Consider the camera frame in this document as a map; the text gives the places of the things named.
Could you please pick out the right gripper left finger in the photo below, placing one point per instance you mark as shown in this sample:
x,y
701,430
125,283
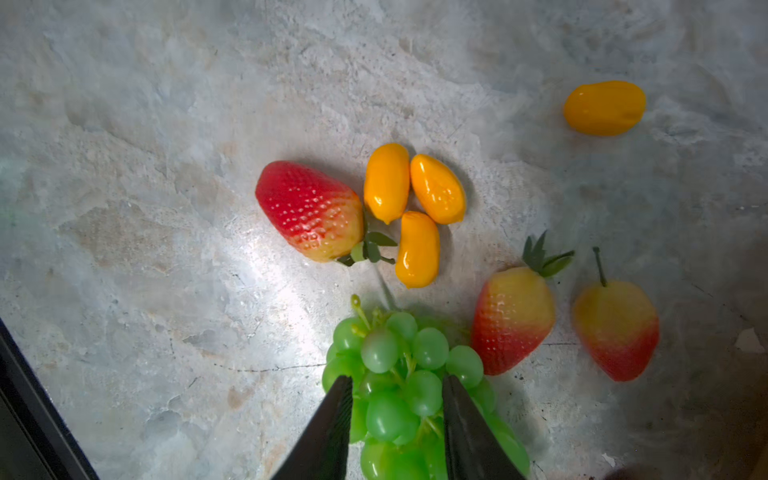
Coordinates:
x,y
322,450

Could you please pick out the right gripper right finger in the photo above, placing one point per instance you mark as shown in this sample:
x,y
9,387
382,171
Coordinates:
x,y
471,449

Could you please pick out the green grape bunch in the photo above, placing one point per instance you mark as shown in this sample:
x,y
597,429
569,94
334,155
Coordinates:
x,y
398,362

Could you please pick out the strawberry middle left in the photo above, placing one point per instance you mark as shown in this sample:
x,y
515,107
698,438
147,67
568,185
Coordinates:
x,y
515,310

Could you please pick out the strawberry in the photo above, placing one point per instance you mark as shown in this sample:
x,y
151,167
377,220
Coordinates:
x,y
617,324
515,310
318,215

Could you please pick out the yellow kumquat cluster right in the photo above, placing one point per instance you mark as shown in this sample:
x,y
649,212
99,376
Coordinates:
x,y
418,260

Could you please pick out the yellow kumquat cluster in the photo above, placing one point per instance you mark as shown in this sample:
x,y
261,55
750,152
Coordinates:
x,y
387,182
418,260
438,190

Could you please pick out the strawberry upper left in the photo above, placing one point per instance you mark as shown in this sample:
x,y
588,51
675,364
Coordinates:
x,y
617,324

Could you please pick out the strawberry lower left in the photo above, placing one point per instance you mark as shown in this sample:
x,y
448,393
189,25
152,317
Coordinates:
x,y
318,215

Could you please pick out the yellow kumquat cluster top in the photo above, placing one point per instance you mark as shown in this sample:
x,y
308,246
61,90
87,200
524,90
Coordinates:
x,y
438,190

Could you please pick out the yellow kumquat cluster left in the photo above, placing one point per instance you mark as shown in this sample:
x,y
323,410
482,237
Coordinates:
x,y
387,182

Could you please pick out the lone yellow kumquat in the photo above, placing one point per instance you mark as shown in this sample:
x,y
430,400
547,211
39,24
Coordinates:
x,y
605,109

